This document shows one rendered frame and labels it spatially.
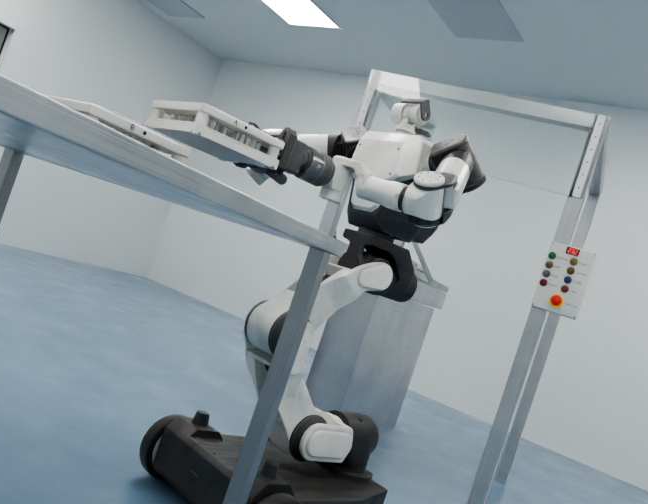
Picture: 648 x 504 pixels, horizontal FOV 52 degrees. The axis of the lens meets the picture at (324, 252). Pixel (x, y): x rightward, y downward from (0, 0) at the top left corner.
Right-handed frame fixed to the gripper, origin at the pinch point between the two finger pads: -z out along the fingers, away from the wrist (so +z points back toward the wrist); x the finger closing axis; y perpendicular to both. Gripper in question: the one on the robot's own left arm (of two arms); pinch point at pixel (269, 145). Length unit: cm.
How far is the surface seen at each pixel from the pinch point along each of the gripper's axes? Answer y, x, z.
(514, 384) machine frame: 14, 39, 142
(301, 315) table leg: -27.0, 36.6, 8.5
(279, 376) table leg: -27, 51, 9
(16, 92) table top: -76, 21, -67
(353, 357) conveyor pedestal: 85, 54, 121
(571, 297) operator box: 2, 1, 141
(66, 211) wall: 597, 46, 106
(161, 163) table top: -63, 21, -46
